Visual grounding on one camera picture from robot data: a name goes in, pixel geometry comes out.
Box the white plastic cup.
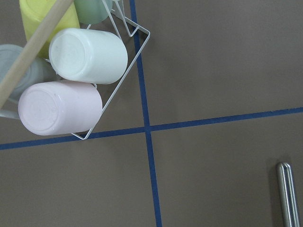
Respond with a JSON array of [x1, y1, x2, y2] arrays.
[[49, 28, 128, 84]]

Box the pink plastic cup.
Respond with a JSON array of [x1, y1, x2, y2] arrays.
[[18, 80, 102, 136]]

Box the green plastic cup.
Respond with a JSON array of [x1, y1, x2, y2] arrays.
[[74, 0, 108, 24]]

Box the grey-blue plastic cup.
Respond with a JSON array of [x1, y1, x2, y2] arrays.
[[0, 44, 58, 103]]

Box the yellow plastic cup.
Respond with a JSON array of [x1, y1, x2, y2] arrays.
[[19, 0, 80, 59]]

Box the wooden rack handle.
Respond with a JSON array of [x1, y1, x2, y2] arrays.
[[0, 0, 73, 107]]

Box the white wire cup rack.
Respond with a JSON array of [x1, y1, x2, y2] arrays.
[[0, 0, 151, 140]]

